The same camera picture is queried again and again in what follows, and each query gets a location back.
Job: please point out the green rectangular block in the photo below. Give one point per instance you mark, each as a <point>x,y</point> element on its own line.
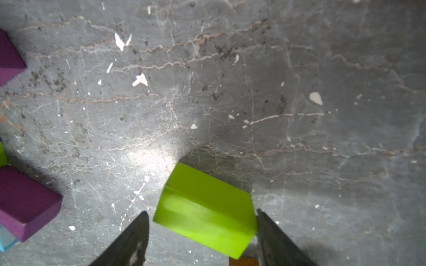
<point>3,157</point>

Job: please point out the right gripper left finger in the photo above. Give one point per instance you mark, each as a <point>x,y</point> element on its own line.
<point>130,247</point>

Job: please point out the orange rectangular block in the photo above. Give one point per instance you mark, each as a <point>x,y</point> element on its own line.
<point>243,262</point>

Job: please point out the light blue eraser block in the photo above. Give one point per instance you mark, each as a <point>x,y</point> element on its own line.
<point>7,239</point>

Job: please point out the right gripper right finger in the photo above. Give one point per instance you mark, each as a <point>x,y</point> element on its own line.
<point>275,248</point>

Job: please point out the purple wedge block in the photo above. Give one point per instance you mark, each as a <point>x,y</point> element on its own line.
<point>26,205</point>
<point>11,61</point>

